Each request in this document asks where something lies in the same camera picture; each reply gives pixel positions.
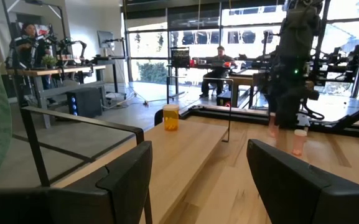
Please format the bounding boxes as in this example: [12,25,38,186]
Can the large orange pill bottle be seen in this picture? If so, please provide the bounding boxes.
[162,104,180,132]

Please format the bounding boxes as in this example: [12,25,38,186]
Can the wooden background table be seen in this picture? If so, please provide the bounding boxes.
[228,74,256,108]

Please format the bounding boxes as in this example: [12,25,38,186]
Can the grey monitor on arm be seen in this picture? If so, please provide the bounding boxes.
[96,30,115,49]

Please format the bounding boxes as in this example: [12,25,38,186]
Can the black screen on stand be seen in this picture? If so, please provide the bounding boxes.
[166,46,191,100]

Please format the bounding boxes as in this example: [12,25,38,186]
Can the small pink pill bottle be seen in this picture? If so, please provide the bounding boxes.
[292,129,308,157]
[268,113,281,139]

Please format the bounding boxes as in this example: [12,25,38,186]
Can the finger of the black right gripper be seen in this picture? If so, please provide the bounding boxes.
[277,93,289,128]
[266,89,278,125]

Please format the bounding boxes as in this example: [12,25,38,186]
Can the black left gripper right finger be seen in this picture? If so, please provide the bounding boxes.
[246,138,359,224]

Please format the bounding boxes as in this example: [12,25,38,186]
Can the black aluminium table frame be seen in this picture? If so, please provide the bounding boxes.
[180,99,359,140]

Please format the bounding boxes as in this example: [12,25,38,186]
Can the red white wall poster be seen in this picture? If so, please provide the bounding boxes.
[35,23,55,38]

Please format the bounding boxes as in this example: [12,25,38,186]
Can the person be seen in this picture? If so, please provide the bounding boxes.
[199,45,238,98]
[12,22,54,91]

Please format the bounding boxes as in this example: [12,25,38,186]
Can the wooden desk grey legs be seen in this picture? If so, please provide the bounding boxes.
[6,64,107,130]

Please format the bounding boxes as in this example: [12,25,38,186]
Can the small potted desk plant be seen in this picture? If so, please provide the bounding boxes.
[40,54,59,70]

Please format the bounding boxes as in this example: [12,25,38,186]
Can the black computer blue lights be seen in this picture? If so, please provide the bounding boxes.
[65,88,103,118]

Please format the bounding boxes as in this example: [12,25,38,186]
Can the green hedge outside window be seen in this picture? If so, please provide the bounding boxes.
[136,61,168,85]

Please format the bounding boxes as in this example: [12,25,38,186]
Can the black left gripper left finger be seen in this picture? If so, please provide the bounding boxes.
[0,140,154,224]

